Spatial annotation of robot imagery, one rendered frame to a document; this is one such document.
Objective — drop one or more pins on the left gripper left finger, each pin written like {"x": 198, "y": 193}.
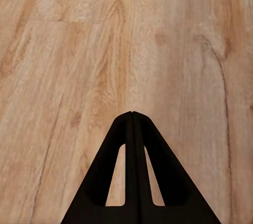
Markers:
{"x": 88, "y": 205}

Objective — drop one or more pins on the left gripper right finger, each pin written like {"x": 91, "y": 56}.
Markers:
{"x": 184, "y": 204}

